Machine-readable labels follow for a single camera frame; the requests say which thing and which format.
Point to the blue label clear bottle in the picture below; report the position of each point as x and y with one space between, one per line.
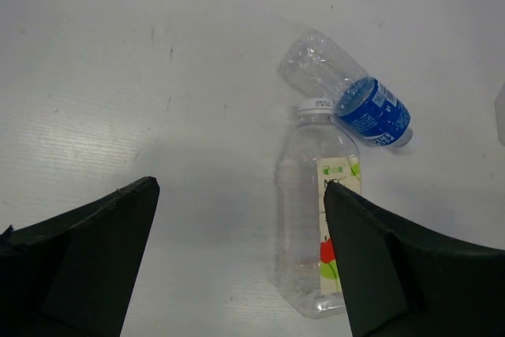
317 66

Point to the white plastic bin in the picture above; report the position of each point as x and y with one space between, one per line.
499 107

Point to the apple juice clear bottle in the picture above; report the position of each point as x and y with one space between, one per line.
317 153

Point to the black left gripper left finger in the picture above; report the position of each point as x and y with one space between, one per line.
74 274

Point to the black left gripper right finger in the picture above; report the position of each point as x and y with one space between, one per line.
402 279

